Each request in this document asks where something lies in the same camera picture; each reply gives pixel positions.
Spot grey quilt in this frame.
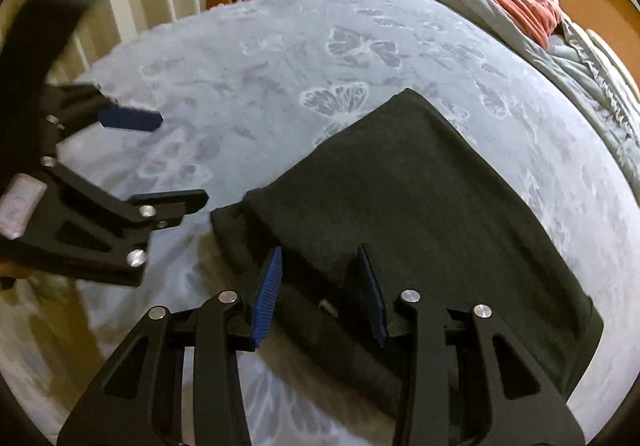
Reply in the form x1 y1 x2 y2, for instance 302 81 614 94
438 0 639 193

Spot blue butterfly bedspread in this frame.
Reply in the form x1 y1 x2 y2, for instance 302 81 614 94
1 0 639 445

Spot black pants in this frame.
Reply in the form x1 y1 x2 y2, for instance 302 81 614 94
210 90 603 416

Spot pink blanket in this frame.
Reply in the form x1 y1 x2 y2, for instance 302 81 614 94
494 0 562 50

